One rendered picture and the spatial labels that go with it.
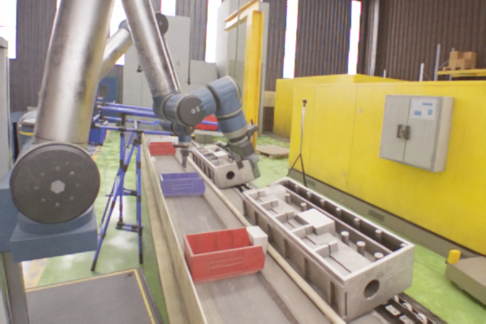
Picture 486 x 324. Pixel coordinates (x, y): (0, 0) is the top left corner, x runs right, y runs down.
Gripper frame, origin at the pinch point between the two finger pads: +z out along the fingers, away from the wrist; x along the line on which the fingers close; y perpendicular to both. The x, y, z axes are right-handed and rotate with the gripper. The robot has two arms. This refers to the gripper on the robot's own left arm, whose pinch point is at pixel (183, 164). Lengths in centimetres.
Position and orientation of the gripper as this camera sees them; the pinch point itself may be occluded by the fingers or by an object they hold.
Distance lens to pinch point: 236.3
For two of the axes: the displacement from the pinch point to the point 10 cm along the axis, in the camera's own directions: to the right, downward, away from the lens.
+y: 9.3, 0.1, 3.7
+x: -3.7, -1.3, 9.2
